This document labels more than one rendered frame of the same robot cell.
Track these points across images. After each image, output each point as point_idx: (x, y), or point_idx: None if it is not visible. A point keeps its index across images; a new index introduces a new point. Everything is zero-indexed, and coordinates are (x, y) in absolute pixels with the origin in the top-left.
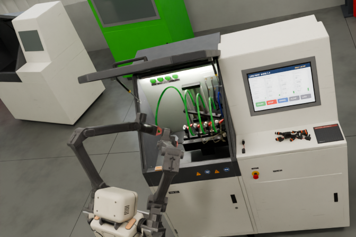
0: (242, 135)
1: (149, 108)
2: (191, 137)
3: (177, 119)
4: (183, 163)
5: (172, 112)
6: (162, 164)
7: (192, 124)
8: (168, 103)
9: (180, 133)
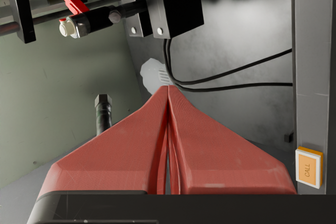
0: None
1: (45, 168)
2: None
3: (87, 64)
4: (294, 23)
5: (56, 82)
6: (256, 119)
7: (91, 3)
8: (14, 104)
9: (136, 49)
